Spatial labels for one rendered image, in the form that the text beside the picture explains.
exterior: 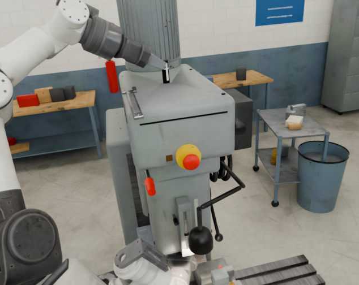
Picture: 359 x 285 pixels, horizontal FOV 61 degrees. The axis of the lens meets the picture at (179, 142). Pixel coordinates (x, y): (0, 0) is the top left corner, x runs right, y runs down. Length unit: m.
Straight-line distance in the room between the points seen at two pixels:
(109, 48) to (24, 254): 0.49
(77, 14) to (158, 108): 0.27
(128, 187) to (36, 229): 0.93
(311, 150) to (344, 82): 2.57
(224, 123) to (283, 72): 5.30
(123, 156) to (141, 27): 0.59
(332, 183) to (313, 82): 3.39
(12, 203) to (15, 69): 0.26
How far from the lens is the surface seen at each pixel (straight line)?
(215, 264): 1.51
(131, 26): 1.05
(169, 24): 1.06
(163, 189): 0.94
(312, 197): 3.42
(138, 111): 0.65
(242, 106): 1.23
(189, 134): 0.72
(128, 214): 1.55
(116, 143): 1.36
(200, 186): 0.96
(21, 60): 0.71
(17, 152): 5.07
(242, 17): 5.52
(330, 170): 3.23
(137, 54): 0.81
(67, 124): 5.43
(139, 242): 0.60
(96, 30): 0.78
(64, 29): 0.78
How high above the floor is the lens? 2.11
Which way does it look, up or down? 25 degrees down
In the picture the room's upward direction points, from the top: 5 degrees counter-clockwise
